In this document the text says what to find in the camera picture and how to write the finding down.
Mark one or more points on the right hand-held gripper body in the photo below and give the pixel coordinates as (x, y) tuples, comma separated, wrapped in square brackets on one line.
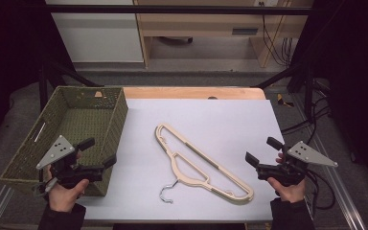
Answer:
[(281, 174)]

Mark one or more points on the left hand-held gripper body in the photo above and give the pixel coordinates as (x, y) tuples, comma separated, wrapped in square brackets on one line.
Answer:
[(64, 169)]

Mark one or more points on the green woven basket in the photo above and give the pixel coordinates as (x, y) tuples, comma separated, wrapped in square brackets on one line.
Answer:
[(76, 121)]

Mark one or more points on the beige clothes hanger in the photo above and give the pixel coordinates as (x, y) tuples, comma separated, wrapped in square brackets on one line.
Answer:
[(204, 157)]

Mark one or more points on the person's right hand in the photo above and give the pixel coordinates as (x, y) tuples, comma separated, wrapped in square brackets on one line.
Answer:
[(289, 191)]

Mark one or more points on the person's left hand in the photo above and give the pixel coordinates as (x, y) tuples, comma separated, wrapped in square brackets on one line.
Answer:
[(64, 198)]

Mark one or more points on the yellow and black tool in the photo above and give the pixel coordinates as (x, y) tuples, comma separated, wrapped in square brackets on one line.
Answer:
[(281, 100)]

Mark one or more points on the white table sheet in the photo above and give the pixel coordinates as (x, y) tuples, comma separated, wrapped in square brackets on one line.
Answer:
[(220, 127)]

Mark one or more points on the black stand leg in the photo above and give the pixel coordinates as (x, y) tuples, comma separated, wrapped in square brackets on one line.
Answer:
[(306, 86), (43, 86)]

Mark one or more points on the white cabinet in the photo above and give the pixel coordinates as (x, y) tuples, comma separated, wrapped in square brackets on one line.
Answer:
[(99, 38)]

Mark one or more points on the black chair base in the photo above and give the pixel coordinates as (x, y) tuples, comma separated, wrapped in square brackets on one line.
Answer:
[(175, 40)]

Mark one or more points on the light wooden desk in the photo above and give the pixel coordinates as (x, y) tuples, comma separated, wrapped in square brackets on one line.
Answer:
[(201, 24)]

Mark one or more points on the black frame bar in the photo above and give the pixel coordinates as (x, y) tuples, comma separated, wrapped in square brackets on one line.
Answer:
[(172, 10)]

